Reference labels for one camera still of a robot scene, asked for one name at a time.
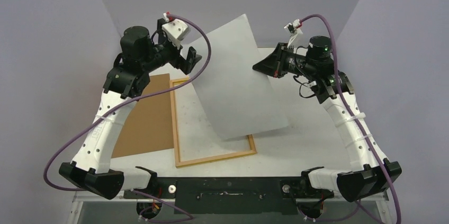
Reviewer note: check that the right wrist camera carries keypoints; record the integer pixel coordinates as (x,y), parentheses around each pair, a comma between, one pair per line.
(294,29)

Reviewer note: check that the yellow wooden picture frame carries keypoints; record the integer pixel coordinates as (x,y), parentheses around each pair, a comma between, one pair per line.
(250,148)

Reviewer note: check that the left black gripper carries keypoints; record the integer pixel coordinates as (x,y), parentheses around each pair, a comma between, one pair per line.
(186,64)

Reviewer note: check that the blue building photo print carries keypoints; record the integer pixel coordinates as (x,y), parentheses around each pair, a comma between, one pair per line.
(236,99)

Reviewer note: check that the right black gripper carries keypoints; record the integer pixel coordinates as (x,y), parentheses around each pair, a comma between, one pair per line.
(279,62)

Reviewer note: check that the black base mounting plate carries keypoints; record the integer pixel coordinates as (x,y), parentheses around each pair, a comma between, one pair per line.
(287,208)

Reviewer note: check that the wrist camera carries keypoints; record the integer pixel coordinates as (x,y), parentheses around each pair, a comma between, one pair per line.
(176,30)
(294,29)

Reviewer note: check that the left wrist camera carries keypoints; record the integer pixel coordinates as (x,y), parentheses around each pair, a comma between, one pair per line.
(176,30)

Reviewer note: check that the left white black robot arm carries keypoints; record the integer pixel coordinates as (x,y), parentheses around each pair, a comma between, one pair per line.
(141,53)

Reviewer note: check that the brown frame backing board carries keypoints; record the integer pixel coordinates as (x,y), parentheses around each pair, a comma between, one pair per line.
(148,127)

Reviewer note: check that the aluminium front rail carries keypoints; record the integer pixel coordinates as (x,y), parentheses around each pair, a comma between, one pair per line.
(236,191)

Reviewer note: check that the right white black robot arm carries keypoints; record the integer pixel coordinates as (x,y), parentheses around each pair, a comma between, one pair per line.
(371,171)

